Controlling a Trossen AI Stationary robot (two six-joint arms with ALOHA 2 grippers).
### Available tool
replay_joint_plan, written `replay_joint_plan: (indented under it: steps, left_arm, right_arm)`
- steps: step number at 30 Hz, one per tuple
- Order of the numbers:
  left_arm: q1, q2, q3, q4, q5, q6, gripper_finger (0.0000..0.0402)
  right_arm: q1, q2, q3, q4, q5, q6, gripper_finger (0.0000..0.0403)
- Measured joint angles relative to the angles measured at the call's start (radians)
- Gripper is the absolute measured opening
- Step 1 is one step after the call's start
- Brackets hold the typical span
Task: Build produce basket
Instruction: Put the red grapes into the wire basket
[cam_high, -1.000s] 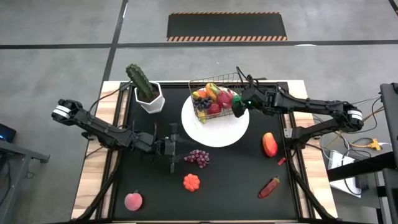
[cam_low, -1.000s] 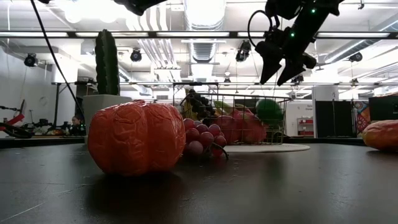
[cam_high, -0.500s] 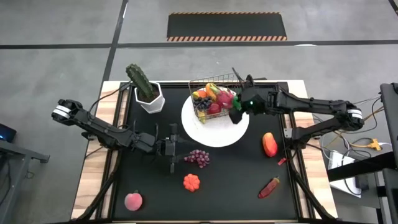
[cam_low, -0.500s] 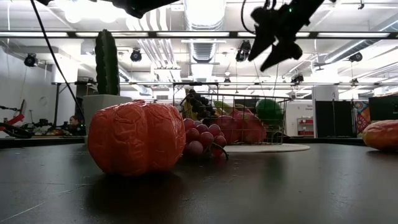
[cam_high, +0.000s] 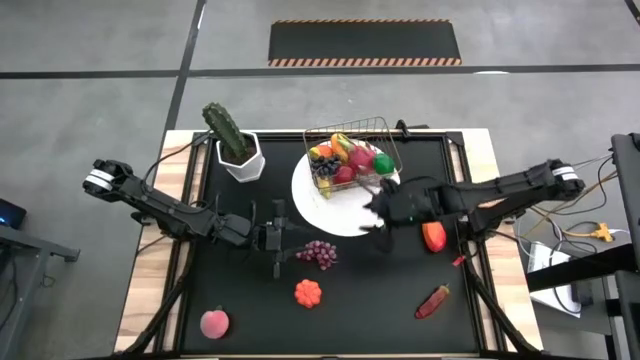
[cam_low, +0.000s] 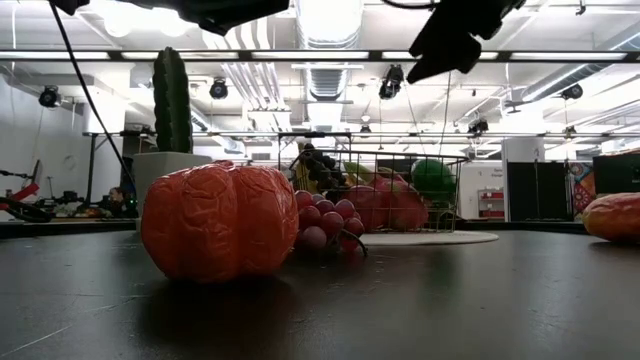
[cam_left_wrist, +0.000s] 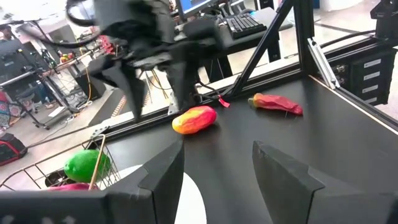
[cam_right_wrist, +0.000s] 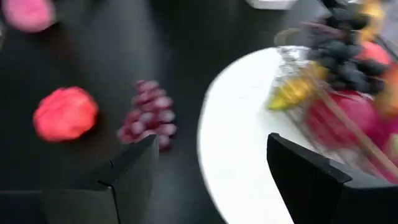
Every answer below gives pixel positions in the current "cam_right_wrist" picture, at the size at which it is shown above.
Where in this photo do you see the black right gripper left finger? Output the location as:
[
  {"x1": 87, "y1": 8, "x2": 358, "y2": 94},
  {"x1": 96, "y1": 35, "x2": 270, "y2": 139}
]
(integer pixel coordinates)
[{"x1": 0, "y1": 134, "x2": 160, "y2": 224}]

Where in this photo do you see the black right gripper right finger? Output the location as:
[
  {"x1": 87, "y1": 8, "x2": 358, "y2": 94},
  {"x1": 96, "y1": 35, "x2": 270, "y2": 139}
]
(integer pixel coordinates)
[{"x1": 266, "y1": 133, "x2": 398, "y2": 224}]

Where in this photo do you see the red apple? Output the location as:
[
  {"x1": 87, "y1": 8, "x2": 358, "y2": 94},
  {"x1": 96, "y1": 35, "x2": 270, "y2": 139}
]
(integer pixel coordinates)
[{"x1": 304, "y1": 90, "x2": 382, "y2": 150}]

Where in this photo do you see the purple grape bunch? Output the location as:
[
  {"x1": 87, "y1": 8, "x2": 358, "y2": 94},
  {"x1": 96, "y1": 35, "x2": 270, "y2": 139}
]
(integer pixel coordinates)
[{"x1": 116, "y1": 79, "x2": 178, "y2": 152}]

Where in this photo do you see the orange red pumpkin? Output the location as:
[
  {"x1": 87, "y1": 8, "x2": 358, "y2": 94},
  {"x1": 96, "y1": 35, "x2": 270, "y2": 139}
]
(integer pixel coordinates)
[{"x1": 32, "y1": 86, "x2": 100, "y2": 143}]

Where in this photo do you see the yellow orange mango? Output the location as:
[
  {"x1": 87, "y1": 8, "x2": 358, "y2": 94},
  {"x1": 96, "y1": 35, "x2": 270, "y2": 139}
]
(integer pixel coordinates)
[{"x1": 374, "y1": 65, "x2": 398, "y2": 119}]

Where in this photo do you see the black grape bunch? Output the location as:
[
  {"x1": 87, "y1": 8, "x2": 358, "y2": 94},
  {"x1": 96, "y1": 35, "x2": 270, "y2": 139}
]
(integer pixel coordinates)
[{"x1": 300, "y1": 6, "x2": 389, "y2": 96}]

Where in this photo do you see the pink peach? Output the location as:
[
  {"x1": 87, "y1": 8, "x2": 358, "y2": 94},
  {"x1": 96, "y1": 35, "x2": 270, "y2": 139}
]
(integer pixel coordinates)
[{"x1": 1, "y1": 0, "x2": 56, "y2": 34}]

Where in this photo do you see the white round plate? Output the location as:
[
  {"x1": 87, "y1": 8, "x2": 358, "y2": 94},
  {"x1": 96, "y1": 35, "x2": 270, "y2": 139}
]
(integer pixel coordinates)
[{"x1": 197, "y1": 45, "x2": 398, "y2": 224}]

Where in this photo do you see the bronze wire basket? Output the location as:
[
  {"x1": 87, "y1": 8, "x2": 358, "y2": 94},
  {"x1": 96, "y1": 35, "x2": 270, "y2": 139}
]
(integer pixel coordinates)
[{"x1": 267, "y1": 0, "x2": 398, "y2": 184}]

